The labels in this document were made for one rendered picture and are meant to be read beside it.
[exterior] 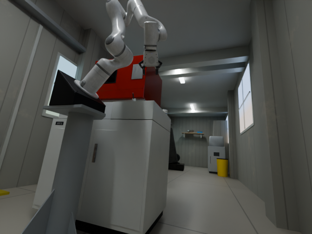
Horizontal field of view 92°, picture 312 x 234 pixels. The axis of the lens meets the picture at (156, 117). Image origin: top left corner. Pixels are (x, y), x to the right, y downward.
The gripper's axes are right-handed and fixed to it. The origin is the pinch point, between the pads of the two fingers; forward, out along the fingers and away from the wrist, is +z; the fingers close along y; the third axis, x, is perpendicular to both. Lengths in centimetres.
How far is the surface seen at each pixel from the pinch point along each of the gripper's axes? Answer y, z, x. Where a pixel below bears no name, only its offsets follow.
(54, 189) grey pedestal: -65, 56, -36
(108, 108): -32.1, 28.5, 10.7
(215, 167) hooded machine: 309, 397, 239
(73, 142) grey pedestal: -54, 35, -22
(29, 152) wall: -151, 123, 103
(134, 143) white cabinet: -16, 45, -19
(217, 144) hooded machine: 343, 334, 290
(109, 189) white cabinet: -37, 72, -31
